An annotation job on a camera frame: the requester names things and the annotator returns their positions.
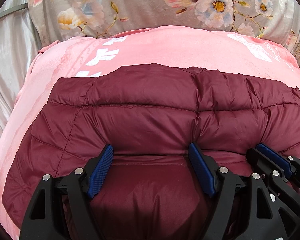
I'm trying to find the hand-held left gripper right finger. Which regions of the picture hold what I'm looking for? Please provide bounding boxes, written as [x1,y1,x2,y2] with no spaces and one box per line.
[187,142,300,240]

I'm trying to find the pink printed blanket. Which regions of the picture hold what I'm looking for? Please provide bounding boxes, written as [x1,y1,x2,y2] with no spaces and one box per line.
[0,25,300,240]

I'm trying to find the grey floral quilt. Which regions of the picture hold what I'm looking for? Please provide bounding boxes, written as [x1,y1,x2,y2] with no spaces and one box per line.
[27,0,300,63]

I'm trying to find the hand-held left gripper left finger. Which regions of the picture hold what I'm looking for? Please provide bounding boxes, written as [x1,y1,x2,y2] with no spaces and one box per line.
[19,144,114,240]

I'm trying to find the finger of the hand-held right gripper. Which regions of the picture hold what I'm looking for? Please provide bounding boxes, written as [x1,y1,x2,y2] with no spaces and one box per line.
[255,143,300,180]
[247,149,300,205]

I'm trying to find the grey metal bar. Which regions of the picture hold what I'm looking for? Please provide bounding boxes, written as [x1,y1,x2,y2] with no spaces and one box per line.
[0,2,30,22]

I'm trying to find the maroon puffer jacket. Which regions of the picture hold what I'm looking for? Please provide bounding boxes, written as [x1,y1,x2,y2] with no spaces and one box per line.
[1,64,300,240]

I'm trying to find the silver satin curtain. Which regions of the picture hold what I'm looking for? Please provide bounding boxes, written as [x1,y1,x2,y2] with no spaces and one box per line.
[0,0,44,150]

